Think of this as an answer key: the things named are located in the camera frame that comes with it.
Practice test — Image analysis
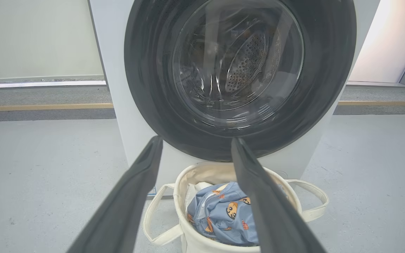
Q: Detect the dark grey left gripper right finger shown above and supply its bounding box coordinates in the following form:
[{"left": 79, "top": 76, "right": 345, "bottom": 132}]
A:
[{"left": 231, "top": 137, "right": 327, "bottom": 253}]

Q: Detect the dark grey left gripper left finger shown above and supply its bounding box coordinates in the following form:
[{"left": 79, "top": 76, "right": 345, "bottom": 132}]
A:
[{"left": 66, "top": 135, "right": 163, "bottom": 253}]

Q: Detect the blue bear print garment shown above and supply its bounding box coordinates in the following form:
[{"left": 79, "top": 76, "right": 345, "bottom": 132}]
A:
[{"left": 187, "top": 182, "right": 259, "bottom": 246}]

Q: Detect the black round glass washer door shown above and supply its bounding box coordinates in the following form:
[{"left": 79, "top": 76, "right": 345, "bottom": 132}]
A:
[{"left": 124, "top": 0, "right": 357, "bottom": 163}]

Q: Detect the cream canvas laundry basket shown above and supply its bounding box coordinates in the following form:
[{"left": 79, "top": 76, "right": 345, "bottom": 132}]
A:
[{"left": 143, "top": 162, "right": 329, "bottom": 253}]

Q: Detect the white cloth basket liner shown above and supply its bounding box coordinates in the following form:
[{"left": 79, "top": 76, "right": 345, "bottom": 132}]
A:
[{"left": 185, "top": 181, "right": 213, "bottom": 211}]

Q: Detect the white front-load washing machine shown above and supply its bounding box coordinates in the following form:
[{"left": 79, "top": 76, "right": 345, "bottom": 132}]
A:
[{"left": 88, "top": 0, "right": 381, "bottom": 197}]

